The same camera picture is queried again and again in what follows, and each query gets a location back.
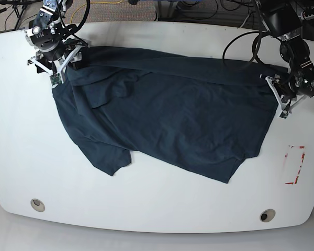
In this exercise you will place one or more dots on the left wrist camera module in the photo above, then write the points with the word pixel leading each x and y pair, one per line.
pixel 284 114

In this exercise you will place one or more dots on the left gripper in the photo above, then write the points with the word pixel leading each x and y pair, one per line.
pixel 288 96

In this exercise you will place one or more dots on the left table grommet hole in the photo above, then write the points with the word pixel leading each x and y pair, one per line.
pixel 37 205

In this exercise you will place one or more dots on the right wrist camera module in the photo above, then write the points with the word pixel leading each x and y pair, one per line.
pixel 55 80

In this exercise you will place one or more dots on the table grommet hole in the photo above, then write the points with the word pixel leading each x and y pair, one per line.
pixel 267 215
pixel 37 205

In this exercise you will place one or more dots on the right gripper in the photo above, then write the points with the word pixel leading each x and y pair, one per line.
pixel 57 60

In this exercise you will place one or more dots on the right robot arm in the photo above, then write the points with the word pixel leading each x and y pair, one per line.
pixel 56 43

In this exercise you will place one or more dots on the dark navy t-shirt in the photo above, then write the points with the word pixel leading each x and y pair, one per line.
pixel 189 112

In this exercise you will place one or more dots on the red tape rectangle marking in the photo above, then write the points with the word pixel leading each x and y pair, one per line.
pixel 292 164

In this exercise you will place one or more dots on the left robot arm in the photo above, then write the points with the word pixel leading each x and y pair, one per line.
pixel 279 20

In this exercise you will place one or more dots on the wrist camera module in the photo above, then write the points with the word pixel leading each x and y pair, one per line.
pixel 55 80
pixel 284 114

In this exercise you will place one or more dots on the right table grommet hole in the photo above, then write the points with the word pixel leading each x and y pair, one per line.
pixel 267 215

